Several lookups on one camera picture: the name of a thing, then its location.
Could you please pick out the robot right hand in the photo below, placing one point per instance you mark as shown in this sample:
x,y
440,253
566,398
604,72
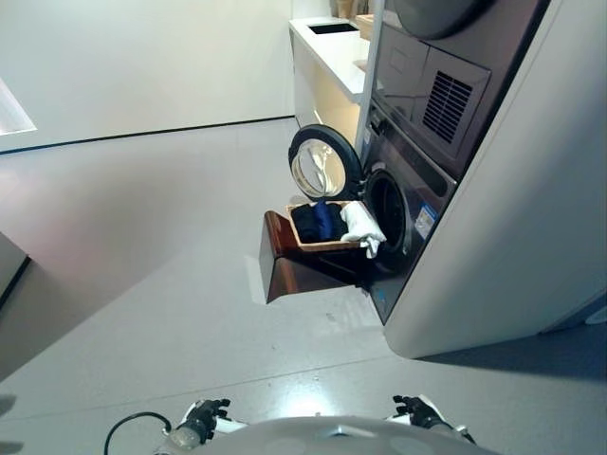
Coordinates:
x,y
417,410

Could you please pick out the woven laundry basket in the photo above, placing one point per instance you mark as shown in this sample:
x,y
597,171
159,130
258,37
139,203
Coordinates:
x,y
303,242

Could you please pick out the wooden box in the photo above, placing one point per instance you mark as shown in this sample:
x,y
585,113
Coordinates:
x,y
364,26

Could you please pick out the blue garment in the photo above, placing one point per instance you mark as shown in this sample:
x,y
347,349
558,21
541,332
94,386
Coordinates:
x,y
324,219

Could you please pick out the round washing machine door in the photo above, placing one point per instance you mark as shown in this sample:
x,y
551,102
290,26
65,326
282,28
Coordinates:
x,y
323,161

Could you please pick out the dark stacked dryer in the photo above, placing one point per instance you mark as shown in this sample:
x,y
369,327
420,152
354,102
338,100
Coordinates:
x,y
427,80

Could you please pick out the white counter with cutout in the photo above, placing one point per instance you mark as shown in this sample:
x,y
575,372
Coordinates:
x,y
327,66

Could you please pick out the brown wooden stool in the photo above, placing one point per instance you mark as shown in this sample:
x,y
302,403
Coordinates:
x,y
284,270

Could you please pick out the dark front-load washing machine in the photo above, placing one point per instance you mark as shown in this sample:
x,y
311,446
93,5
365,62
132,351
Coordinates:
x,y
403,208

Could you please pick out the robot grey torso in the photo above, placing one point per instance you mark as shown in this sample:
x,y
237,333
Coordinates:
x,y
327,437

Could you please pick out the energy label sticker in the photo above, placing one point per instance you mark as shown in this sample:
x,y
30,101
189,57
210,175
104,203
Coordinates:
x,y
425,220

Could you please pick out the white appliance cabinet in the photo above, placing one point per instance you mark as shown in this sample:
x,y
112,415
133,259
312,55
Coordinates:
x,y
498,213

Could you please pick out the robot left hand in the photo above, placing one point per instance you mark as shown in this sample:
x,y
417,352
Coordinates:
x,y
205,413

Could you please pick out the white cloth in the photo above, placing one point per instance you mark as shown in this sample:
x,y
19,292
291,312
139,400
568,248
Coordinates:
x,y
360,227

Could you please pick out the black garment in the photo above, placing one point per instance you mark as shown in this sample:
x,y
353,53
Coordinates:
x,y
308,222

